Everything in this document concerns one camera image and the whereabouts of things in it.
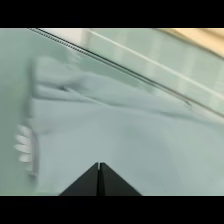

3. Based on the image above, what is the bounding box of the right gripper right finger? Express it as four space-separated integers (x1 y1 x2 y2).
99 162 143 197

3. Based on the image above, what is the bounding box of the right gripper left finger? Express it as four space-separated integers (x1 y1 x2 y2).
59 162 100 197

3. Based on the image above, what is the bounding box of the grey shirt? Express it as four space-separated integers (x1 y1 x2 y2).
27 54 224 197

